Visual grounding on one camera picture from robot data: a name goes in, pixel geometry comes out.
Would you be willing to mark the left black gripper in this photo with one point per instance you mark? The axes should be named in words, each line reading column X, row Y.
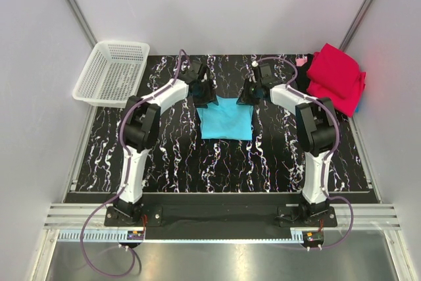
column 209, row 98

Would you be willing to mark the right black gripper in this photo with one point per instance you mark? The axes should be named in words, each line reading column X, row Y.
column 243, row 99

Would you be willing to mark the cyan t shirt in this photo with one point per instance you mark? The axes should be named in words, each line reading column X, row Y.
column 226, row 121

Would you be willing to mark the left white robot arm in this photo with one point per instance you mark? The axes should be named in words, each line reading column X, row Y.
column 139, row 129

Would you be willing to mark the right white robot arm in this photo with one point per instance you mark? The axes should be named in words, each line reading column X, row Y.
column 316, row 125

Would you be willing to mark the folded black t shirt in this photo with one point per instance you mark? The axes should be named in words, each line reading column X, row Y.
column 302, row 80

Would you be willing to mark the pink paper tag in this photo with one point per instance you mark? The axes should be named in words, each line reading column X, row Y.
column 301, row 61

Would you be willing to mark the folded red t shirt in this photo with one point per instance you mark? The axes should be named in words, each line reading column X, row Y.
column 336, row 75

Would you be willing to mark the white plastic basket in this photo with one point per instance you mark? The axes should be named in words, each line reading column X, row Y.
column 112, row 73

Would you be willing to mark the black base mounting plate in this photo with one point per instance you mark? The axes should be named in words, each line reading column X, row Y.
column 219, row 216

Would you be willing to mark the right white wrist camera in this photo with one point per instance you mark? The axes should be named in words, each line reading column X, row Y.
column 255, row 69

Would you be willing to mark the left corner metal post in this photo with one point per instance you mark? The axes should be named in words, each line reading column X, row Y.
column 82, row 22

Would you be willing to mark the corner metal post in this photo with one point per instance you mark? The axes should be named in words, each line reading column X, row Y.
column 82, row 22
column 356, row 24

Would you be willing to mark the right corner metal post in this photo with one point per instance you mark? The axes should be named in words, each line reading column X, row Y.
column 356, row 24

